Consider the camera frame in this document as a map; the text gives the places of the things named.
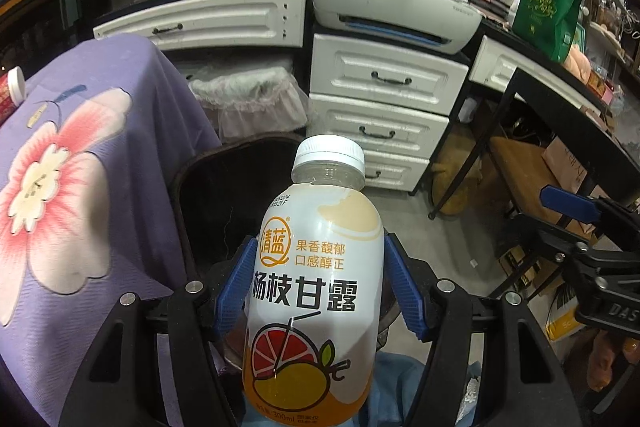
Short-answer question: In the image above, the orange white drink bottle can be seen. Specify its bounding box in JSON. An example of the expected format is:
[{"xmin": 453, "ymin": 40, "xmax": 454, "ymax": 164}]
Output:
[{"xmin": 242, "ymin": 134, "xmax": 386, "ymax": 423}]

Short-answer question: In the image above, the black chair wooden seat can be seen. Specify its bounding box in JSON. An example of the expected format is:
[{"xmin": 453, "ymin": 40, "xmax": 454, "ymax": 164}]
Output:
[{"xmin": 428, "ymin": 69, "xmax": 640, "ymax": 253}]

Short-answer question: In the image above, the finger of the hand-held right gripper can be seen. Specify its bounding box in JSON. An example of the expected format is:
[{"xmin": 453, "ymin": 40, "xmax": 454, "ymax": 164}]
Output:
[{"xmin": 540, "ymin": 186, "xmax": 609, "ymax": 226}]

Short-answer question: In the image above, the person's right hand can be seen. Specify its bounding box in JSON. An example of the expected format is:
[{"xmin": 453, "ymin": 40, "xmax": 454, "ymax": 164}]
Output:
[{"xmin": 586, "ymin": 329, "xmax": 640, "ymax": 393}]

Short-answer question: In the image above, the purple floral tablecloth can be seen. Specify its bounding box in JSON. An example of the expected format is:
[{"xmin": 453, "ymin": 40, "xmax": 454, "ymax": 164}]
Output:
[{"xmin": 0, "ymin": 34, "xmax": 224, "ymax": 427}]

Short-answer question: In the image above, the white drawer unit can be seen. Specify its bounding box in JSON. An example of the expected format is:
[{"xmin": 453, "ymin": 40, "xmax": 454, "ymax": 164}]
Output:
[{"xmin": 306, "ymin": 33, "xmax": 471, "ymax": 196}]

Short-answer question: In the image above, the white printer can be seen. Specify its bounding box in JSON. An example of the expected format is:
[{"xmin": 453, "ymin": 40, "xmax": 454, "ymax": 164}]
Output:
[{"xmin": 310, "ymin": 0, "xmax": 484, "ymax": 56}]

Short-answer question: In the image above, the lace covered bin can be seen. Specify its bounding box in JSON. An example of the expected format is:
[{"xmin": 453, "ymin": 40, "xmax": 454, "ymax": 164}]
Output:
[{"xmin": 189, "ymin": 67, "xmax": 309, "ymax": 141}]

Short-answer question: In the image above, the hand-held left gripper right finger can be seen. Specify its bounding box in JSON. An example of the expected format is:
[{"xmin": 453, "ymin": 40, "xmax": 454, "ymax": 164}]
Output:
[{"xmin": 382, "ymin": 232, "xmax": 587, "ymax": 427}]

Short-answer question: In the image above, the green tote bag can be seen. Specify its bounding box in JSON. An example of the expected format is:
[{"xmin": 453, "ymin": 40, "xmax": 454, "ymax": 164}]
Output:
[{"xmin": 510, "ymin": 0, "xmax": 584, "ymax": 63}]

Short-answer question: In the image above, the red cup white lid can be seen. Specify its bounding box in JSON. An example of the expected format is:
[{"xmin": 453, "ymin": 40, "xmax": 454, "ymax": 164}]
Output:
[{"xmin": 0, "ymin": 66, "xmax": 27, "ymax": 124}]

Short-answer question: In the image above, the black trash bin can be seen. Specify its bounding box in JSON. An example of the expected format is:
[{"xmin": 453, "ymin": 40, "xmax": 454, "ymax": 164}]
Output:
[{"xmin": 171, "ymin": 133, "xmax": 407, "ymax": 360}]

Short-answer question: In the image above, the long white drawer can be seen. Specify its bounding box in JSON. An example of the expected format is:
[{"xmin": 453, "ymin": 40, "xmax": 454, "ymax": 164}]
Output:
[{"xmin": 92, "ymin": 0, "xmax": 307, "ymax": 54}]

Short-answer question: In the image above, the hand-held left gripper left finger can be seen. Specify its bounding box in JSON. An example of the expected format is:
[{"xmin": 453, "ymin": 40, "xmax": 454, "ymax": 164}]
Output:
[{"xmin": 57, "ymin": 234, "xmax": 261, "ymax": 427}]

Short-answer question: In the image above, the white desk drawer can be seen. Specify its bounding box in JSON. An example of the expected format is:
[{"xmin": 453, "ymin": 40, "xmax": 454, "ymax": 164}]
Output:
[{"xmin": 469, "ymin": 35, "xmax": 607, "ymax": 114}]

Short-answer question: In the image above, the cardboard box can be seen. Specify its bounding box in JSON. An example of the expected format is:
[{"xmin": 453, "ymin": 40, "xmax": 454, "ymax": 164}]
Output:
[{"xmin": 541, "ymin": 136, "xmax": 592, "ymax": 194}]

